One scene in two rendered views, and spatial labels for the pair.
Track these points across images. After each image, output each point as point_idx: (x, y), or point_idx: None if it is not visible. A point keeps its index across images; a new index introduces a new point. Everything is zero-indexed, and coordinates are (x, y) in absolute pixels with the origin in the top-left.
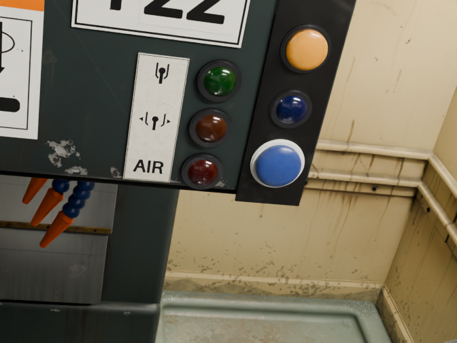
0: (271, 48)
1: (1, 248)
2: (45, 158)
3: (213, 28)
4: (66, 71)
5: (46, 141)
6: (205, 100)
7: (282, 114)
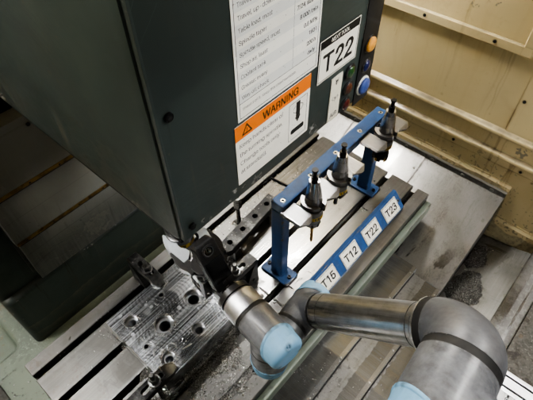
0: (362, 51)
1: (107, 198)
2: (308, 134)
3: (349, 56)
4: (314, 101)
5: (308, 128)
6: (346, 80)
7: (366, 69)
